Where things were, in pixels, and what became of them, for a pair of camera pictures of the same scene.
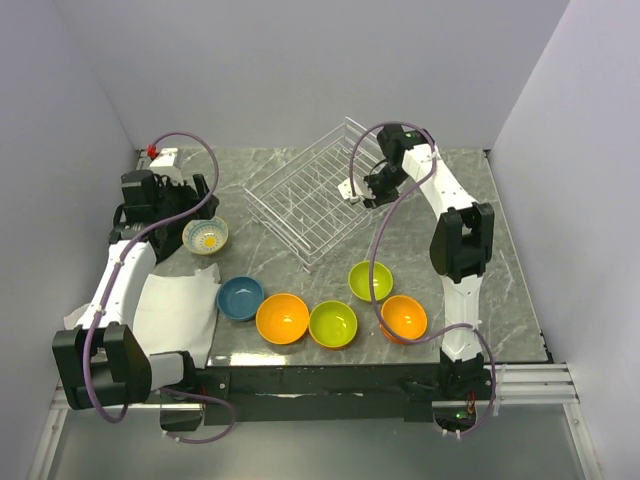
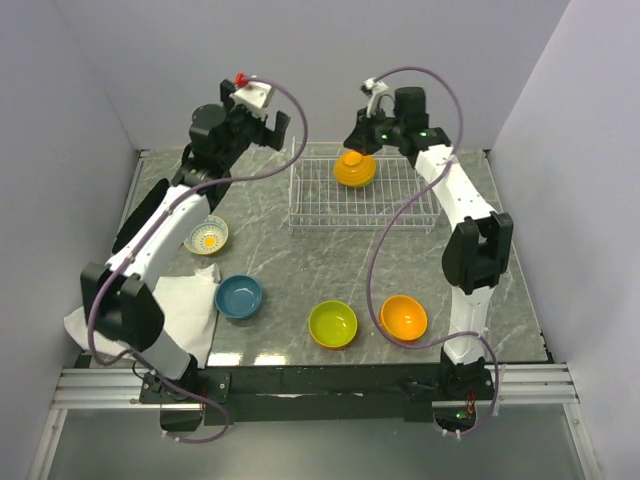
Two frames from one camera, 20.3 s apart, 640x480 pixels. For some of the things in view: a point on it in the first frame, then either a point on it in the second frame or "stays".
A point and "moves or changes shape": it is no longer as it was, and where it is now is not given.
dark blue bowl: x=240 y=297 stays
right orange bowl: x=405 y=316 stays
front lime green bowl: x=333 y=324 stays
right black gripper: x=379 y=199 -> x=359 y=140
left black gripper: x=163 y=183 -> x=272 y=137
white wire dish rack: x=297 y=200 moves or changes shape
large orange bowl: x=282 y=319 -> x=355 y=169
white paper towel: x=172 y=313 stays
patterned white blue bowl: x=205 y=236 stays
